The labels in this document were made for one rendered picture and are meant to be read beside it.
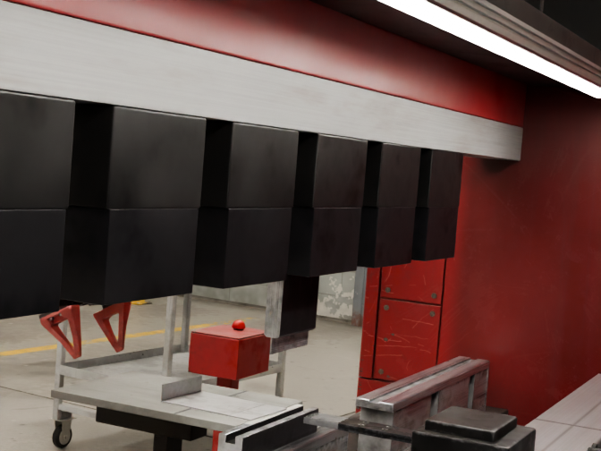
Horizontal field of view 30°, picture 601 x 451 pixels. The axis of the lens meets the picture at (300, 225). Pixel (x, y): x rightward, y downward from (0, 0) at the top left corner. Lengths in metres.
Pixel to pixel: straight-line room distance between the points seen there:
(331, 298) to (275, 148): 8.29
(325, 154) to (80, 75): 0.47
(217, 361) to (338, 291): 6.24
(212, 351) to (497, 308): 1.26
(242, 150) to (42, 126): 0.31
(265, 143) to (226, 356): 2.07
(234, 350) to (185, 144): 2.18
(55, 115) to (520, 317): 1.40
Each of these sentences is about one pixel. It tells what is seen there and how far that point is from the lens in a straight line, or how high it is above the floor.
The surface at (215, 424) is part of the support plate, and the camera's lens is 1.32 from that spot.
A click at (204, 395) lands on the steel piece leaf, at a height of 1.00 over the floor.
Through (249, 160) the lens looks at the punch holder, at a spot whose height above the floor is 1.30.
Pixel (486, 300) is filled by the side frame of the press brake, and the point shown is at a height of 1.07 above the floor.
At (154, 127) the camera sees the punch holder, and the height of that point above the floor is 1.33.
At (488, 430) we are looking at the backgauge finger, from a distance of 1.24.
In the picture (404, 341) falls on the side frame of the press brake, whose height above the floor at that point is 0.97.
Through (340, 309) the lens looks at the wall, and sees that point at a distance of 9.42.
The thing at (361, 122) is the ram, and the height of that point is 1.36.
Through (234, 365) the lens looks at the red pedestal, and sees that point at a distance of 3.19.
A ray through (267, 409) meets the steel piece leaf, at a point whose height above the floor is 1.00.
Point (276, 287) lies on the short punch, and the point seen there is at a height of 1.16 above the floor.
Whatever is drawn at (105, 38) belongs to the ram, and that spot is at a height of 1.39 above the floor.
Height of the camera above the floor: 1.31
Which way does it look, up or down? 3 degrees down
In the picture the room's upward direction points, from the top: 5 degrees clockwise
